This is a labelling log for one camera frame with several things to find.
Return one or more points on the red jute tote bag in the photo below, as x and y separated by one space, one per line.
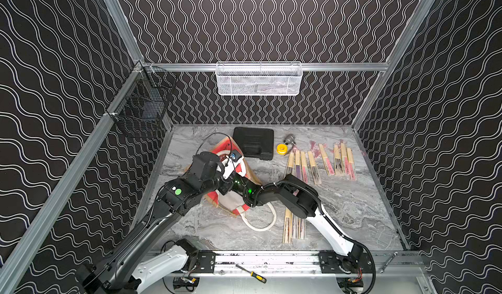
232 202

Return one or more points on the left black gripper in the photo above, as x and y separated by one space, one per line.
216 164

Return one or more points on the bamboo fan plain edge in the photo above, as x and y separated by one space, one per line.
301 229

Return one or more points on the bamboo fan floral white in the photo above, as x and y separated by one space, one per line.
290 167

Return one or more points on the yellow black handled screwdriver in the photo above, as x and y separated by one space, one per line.
252 274

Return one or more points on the bamboo fan white red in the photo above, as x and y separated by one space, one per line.
295 227

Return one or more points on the bamboo fan pink green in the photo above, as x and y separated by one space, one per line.
327 164

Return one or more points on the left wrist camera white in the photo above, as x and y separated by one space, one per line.
234 164

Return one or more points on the bamboo fan dark floral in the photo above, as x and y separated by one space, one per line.
337 160

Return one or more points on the black plastic tool case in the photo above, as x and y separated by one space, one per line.
255 142

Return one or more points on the bamboo fan pink stripe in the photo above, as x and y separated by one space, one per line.
350 157

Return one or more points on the bamboo fan grey floral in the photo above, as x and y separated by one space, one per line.
314 168

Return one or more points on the aluminium frame corner post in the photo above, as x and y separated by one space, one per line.
413 24

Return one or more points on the bamboo fan purple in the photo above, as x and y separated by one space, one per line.
298 170

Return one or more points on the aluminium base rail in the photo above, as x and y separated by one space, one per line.
298 263

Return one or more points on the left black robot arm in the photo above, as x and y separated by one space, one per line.
125 270

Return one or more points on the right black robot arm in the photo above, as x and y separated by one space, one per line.
304 202

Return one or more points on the white wire mesh basket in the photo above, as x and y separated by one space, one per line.
254 78

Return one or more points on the yellow thread seal tape spool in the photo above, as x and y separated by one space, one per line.
282 149

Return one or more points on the black wire mesh basket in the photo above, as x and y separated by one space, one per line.
142 114

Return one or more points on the steel ball valve brown handle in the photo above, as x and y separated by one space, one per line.
290 142

